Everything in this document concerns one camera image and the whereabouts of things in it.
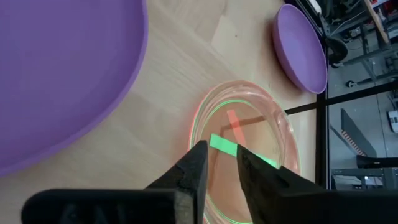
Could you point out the small white device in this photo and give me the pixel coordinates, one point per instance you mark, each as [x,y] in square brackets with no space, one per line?
[393,121]

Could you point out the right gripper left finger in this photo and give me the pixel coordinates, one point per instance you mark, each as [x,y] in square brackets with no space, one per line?
[155,205]

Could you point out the green transparent plate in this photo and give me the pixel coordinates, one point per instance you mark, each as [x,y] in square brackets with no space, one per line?
[224,145]

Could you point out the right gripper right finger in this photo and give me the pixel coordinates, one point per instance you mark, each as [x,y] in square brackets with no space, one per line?
[295,205]

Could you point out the purple plate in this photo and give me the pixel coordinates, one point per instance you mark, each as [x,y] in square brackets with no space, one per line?
[62,77]
[298,49]

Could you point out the black table frame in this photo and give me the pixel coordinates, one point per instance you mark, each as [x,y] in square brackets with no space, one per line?
[321,140]

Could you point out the pink transparent plate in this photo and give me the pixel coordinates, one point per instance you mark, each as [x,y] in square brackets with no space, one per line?
[281,124]

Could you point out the black low cart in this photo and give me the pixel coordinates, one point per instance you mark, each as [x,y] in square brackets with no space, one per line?
[373,174]

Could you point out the black striped wedge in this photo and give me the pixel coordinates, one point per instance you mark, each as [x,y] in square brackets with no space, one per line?
[351,133]

